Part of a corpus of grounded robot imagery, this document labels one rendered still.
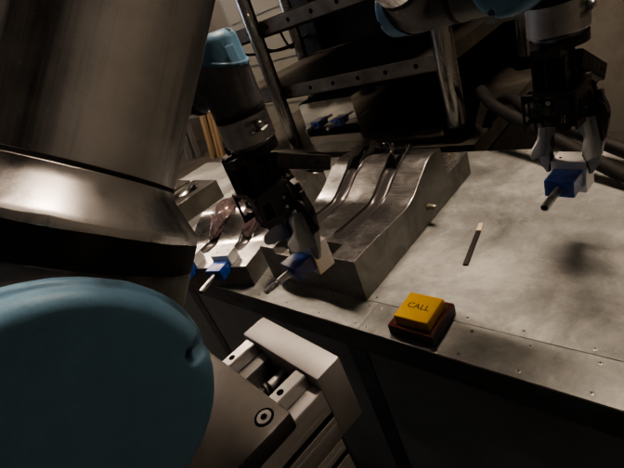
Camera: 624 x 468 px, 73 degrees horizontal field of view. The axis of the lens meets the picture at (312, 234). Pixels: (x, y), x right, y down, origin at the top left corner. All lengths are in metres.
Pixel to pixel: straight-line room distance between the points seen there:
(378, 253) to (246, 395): 0.49
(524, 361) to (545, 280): 0.17
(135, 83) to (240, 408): 0.28
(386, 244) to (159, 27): 0.69
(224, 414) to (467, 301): 0.48
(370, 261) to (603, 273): 0.37
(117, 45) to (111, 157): 0.04
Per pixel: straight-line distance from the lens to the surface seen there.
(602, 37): 3.14
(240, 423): 0.37
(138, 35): 0.18
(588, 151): 0.73
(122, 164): 0.17
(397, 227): 0.86
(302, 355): 0.46
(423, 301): 0.71
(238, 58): 0.59
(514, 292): 0.76
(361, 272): 0.77
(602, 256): 0.83
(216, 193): 1.58
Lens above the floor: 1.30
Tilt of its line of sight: 27 degrees down
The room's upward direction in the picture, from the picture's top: 22 degrees counter-clockwise
